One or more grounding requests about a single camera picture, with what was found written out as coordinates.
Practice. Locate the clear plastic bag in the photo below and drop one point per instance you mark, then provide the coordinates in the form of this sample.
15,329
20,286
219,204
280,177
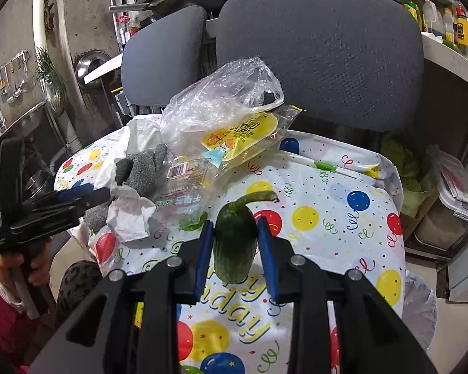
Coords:
223,99

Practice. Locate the leopard pattern knee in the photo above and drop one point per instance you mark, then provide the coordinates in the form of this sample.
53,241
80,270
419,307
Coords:
77,282

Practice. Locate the grey scouring cloth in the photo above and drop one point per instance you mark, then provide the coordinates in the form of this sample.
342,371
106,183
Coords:
140,172

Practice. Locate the steel bowls under sink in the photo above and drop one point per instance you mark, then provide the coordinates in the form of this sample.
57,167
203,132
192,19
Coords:
41,183

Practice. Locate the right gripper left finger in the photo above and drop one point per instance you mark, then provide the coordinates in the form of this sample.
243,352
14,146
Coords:
128,323

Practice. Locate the white paper napkin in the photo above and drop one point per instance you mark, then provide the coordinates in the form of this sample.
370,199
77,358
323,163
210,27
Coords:
128,214

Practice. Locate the white trash bag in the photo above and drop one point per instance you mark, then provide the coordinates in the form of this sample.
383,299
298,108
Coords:
420,310

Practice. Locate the cabbage in cardboard box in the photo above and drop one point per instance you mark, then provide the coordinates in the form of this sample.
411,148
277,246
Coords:
416,173

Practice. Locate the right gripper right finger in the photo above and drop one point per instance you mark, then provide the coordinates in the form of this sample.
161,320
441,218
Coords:
371,337

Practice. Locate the hanging kitchen utensils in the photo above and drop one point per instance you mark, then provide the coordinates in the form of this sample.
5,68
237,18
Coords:
15,78

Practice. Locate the left grey office chair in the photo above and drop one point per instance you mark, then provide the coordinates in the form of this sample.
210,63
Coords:
162,59

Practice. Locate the right grey office chair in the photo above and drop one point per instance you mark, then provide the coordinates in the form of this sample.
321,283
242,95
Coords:
357,63

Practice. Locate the white rice storage box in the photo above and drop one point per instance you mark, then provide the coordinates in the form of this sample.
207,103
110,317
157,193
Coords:
446,222

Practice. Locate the white drain pipe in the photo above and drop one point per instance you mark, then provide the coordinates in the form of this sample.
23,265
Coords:
46,31

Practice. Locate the green cucumber piece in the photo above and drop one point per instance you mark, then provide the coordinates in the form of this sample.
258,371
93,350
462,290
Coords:
236,235

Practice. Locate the balloon birthday tablecloth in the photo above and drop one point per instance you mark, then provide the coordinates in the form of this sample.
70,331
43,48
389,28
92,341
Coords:
338,206

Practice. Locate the white kitchen counter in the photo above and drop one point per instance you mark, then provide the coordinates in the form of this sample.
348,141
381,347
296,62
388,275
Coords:
445,57

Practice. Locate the grey office chair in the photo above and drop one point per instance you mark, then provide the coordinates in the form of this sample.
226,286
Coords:
357,63
162,59

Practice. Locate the green plant in vase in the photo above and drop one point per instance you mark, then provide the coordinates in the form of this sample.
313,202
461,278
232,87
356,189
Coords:
50,81

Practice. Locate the yellow snack wrapper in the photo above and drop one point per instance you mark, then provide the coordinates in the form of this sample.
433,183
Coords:
226,144

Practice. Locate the green label sauce bottle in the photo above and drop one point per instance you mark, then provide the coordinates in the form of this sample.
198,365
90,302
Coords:
413,8

